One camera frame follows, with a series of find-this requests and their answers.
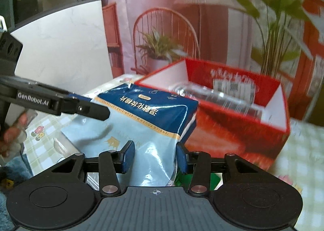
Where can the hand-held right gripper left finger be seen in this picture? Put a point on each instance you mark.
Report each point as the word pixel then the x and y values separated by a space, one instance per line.
pixel 127 156

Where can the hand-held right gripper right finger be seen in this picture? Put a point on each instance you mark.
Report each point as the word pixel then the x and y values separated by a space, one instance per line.
pixel 181 159

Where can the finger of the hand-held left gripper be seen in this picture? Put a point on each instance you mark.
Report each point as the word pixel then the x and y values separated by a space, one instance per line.
pixel 86 109
pixel 79 97

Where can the blue cotton tissue pack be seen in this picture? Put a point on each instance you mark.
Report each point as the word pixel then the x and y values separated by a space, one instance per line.
pixel 141 124

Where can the red cardboard box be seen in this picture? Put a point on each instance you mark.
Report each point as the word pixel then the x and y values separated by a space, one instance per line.
pixel 227 140

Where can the clear plastic packet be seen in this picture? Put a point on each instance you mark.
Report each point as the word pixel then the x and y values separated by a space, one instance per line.
pixel 202 94

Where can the person's left hand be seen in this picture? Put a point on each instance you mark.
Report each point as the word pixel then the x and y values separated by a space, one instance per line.
pixel 15 134

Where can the green packet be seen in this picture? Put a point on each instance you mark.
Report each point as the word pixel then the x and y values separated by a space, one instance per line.
pixel 215 179

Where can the blue fluffy rug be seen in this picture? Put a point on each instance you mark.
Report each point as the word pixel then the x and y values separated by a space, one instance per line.
pixel 15 170

